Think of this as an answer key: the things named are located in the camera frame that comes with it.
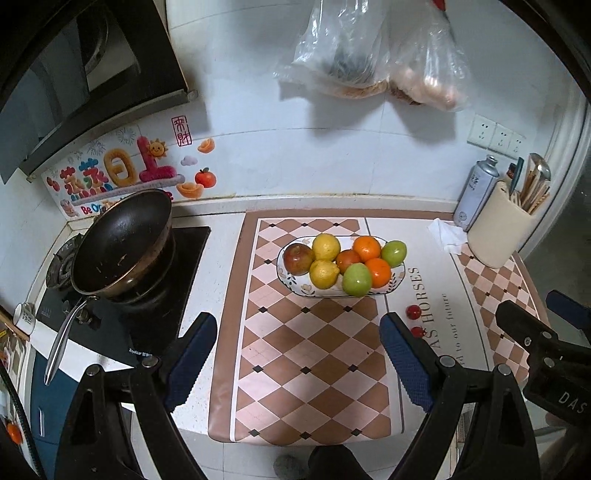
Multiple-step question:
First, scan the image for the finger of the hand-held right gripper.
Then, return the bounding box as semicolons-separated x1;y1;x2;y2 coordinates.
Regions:
496;300;591;365
546;290;591;320

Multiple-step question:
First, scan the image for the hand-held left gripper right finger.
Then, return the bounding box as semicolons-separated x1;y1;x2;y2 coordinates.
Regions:
379;312;539;480

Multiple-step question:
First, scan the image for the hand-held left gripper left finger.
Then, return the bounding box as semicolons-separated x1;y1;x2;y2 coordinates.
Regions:
54;312;219;480

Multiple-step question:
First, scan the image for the orange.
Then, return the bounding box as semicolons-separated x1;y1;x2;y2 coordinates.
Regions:
353;235;382;261
365;258;393;289

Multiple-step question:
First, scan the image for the green apple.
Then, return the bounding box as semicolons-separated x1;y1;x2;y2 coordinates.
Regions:
381;240;407;267
342;264;373;297

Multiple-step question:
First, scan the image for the small red apple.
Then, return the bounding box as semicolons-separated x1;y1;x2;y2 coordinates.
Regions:
336;250;363;274

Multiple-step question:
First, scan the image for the yellow lemon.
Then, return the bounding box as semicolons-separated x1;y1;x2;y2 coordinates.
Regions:
309;260;341;290
312;233;341;262

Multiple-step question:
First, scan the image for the oval floral plate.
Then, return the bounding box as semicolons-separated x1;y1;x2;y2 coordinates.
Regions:
276;235;406;298

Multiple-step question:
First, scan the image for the large red apple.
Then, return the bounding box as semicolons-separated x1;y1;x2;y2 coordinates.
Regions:
283;244;315;274

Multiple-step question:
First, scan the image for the frosted glass door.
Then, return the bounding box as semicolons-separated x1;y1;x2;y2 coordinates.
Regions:
522;92;591;301

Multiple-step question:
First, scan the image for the black gas stove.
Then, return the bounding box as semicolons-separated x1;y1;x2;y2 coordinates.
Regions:
34;225;212;370

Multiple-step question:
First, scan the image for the cream utensil holder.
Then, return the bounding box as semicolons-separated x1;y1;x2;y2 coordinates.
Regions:
467;181;546;269

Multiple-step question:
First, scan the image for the checkered table mat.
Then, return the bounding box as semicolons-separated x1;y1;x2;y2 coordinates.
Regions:
207;211;550;448

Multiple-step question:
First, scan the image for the white crumpled tissue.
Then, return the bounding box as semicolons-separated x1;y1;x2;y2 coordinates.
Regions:
427;219;469;254

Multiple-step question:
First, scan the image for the bundle of chopsticks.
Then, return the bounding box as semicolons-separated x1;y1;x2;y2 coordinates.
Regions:
512;166;551;215

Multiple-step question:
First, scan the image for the person's dark clothing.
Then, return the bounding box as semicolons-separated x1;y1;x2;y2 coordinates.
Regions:
307;444;370;480

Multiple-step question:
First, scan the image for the grey spray can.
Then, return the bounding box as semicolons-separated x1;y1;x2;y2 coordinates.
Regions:
452;155;499;232

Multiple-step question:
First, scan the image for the black frying pan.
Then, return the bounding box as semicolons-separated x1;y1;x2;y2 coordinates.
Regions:
44;189;176;386

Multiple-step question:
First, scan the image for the metal ladle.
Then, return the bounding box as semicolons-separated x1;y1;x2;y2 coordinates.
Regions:
526;153;552;185

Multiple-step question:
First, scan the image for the blue cabinet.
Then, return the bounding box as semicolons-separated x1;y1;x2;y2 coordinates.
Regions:
28;351;139;480

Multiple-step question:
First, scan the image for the small white cup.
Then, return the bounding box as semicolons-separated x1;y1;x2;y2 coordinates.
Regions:
12;302;38;335

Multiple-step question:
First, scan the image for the plastic bag with eggs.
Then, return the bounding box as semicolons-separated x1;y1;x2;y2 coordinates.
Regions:
388;0;472;112

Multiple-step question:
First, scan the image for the plastic bag with dark contents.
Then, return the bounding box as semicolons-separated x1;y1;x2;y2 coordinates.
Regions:
272;0;393;100

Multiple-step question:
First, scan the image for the black range hood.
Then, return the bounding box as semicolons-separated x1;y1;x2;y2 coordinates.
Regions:
0;0;199;185

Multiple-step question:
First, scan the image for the dark handled utensil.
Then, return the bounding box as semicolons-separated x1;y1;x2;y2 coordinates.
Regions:
509;157;525;195

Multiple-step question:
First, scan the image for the colourful lettered wall sticker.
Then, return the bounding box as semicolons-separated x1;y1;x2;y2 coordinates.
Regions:
41;134;185;217

